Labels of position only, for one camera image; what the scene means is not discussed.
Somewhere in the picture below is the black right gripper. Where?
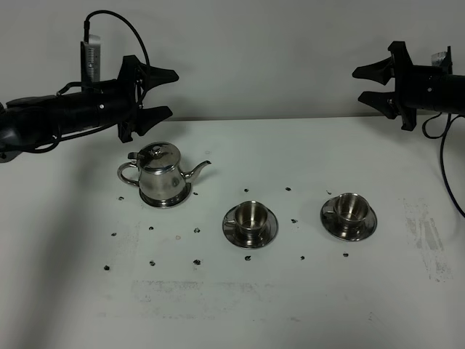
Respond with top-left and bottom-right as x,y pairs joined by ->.
352,41 -> 454,131

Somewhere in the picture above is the stainless steel teapot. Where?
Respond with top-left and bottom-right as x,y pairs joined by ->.
117,142 -> 211,200

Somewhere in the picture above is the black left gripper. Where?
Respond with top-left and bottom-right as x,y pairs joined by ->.
54,55 -> 179,142

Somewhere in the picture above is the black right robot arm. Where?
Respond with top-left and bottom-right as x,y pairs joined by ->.
352,41 -> 464,132

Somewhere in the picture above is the left steel cup saucer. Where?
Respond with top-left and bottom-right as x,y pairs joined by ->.
222,207 -> 279,249

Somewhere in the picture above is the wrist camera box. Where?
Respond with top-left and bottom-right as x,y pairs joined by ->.
431,46 -> 453,74
81,34 -> 101,91

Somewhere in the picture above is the stainless steel teacup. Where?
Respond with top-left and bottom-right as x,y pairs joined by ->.
223,201 -> 268,235
321,193 -> 371,227

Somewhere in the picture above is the right steel cup saucer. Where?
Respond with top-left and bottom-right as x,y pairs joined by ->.
320,207 -> 378,241

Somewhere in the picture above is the right stainless steel teacup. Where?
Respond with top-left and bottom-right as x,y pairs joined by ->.
321,193 -> 371,227

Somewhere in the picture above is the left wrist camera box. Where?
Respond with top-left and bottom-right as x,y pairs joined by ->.
81,34 -> 101,91

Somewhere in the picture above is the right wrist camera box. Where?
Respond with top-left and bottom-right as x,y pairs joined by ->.
431,46 -> 453,74

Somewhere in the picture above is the left stainless steel teacup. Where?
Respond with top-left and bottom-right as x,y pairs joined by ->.
223,201 -> 268,235

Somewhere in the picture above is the steel teapot saucer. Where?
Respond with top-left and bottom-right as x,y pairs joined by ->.
139,184 -> 192,209

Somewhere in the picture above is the steel cup saucer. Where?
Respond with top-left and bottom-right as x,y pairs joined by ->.
320,207 -> 378,241
222,207 -> 279,249

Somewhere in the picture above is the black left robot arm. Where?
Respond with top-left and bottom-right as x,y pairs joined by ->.
1,55 -> 179,162

